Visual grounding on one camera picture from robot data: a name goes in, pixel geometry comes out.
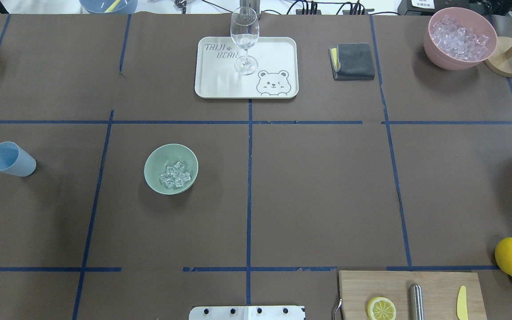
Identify green bowl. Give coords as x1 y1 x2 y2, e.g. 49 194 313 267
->
144 144 199 195

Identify light blue plastic cup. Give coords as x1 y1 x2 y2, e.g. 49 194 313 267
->
0 141 36 177

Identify ice cubes in bowl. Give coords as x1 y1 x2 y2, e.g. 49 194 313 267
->
159 161 192 190

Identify blue bowl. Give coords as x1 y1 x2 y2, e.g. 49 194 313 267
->
79 0 139 14

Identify pink bowl with ice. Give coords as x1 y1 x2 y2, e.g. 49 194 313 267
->
424 7 497 71

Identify white bear tray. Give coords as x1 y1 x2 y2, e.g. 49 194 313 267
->
195 36 299 99

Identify clear wine glass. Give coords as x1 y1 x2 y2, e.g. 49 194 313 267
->
230 6 260 75

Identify lemon half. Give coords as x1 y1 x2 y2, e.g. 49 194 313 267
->
366 296 397 320

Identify wooden cutting board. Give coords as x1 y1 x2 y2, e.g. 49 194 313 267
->
339 271 487 320

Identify yellow plastic knife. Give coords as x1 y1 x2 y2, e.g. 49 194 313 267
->
456 285 468 320

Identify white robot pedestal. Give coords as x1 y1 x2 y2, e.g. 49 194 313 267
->
188 305 306 320

